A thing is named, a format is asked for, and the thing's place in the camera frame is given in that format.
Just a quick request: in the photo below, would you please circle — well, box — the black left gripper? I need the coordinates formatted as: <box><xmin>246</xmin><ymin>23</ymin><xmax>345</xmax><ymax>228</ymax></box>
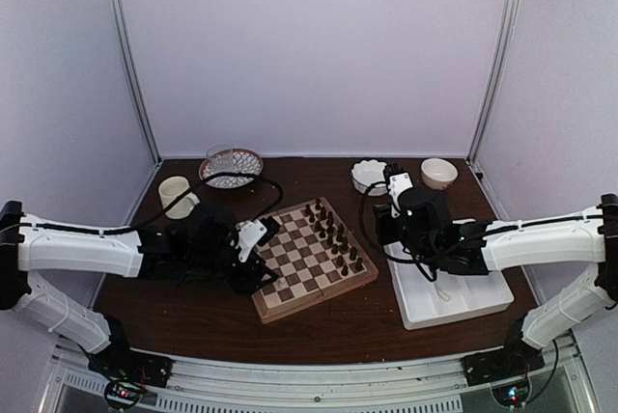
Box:
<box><xmin>186</xmin><ymin>242</ymin><xmax>278</xmax><ymax>296</ymax></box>

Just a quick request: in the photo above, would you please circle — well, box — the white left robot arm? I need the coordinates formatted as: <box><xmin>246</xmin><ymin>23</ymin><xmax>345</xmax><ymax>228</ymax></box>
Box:
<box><xmin>1</xmin><ymin>201</ymin><xmax>280</xmax><ymax>378</ymax></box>

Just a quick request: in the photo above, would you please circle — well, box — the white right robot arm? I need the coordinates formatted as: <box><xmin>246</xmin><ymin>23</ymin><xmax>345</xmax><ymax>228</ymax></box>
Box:
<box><xmin>373</xmin><ymin>186</ymin><xmax>617</xmax><ymax>376</ymax></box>

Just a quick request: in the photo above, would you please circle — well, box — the dark chess piece corner rook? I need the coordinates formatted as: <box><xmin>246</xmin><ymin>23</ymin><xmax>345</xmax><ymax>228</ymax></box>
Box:
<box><xmin>351</xmin><ymin>258</ymin><xmax>363</xmax><ymax>273</ymax></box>

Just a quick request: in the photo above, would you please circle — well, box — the dark chess pieces row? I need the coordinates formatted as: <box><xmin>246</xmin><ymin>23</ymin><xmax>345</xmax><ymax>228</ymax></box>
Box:
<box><xmin>298</xmin><ymin>198</ymin><xmax>361</xmax><ymax>267</ymax></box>

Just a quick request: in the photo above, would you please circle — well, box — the wooden chess board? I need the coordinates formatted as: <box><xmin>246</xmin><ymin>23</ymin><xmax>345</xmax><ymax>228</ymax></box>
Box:
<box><xmin>252</xmin><ymin>198</ymin><xmax>379</xmax><ymax>324</ymax></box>

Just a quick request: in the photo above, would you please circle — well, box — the cream round bowl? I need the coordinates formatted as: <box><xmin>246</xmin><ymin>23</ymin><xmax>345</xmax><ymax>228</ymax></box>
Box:
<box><xmin>420</xmin><ymin>157</ymin><xmax>459</xmax><ymax>191</ymax></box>

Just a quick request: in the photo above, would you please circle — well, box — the cream ceramic mug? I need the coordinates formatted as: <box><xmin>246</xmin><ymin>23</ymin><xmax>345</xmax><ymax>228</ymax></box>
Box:
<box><xmin>158</xmin><ymin>176</ymin><xmax>200</xmax><ymax>220</ymax></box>

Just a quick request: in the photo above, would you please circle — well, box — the white plastic divided tray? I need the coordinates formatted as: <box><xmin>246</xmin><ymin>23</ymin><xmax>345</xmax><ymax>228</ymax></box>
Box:
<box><xmin>388</xmin><ymin>262</ymin><xmax>515</xmax><ymax>331</ymax></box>

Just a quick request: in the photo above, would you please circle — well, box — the white scalloped bowl black rim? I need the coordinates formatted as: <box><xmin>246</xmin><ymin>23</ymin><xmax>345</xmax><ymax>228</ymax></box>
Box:
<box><xmin>351</xmin><ymin>159</ymin><xmax>386</xmax><ymax>193</ymax></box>

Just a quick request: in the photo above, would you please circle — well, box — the clear drinking glass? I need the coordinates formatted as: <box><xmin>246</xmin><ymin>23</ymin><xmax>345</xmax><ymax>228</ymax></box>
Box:
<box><xmin>207</xmin><ymin>144</ymin><xmax>234</xmax><ymax>176</ymax></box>

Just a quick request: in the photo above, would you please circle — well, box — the patterned brown rim plate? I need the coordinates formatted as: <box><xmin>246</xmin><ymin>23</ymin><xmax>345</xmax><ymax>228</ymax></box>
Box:
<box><xmin>198</xmin><ymin>148</ymin><xmax>264</xmax><ymax>189</ymax></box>

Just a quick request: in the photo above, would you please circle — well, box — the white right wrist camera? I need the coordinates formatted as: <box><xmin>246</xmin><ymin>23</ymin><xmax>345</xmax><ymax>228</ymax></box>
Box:
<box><xmin>383</xmin><ymin>163</ymin><xmax>414</xmax><ymax>218</ymax></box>

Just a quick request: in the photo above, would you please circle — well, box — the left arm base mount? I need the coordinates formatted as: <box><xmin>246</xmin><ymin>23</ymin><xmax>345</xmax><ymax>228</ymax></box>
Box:
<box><xmin>84</xmin><ymin>316</ymin><xmax>173</xmax><ymax>411</ymax></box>

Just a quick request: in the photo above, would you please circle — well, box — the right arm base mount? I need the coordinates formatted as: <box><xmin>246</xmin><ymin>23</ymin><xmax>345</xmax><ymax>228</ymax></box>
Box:
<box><xmin>462</xmin><ymin>317</ymin><xmax>559</xmax><ymax>411</ymax></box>

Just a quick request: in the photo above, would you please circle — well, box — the right aluminium frame post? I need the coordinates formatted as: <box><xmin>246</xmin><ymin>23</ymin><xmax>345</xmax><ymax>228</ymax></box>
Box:
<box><xmin>466</xmin><ymin>0</ymin><xmax>520</xmax><ymax>167</ymax></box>

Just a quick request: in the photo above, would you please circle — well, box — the aluminium frame post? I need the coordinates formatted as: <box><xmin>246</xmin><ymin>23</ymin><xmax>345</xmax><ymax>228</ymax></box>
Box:
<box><xmin>466</xmin><ymin>0</ymin><xmax>520</xmax><ymax>167</ymax></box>
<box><xmin>109</xmin><ymin>0</ymin><xmax>162</xmax><ymax>165</ymax></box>

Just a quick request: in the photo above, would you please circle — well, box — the left aluminium frame post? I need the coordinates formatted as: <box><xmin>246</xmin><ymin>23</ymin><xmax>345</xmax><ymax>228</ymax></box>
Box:
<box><xmin>109</xmin><ymin>0</ymin><xmax>162</xmax><ymax>165</ymax></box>

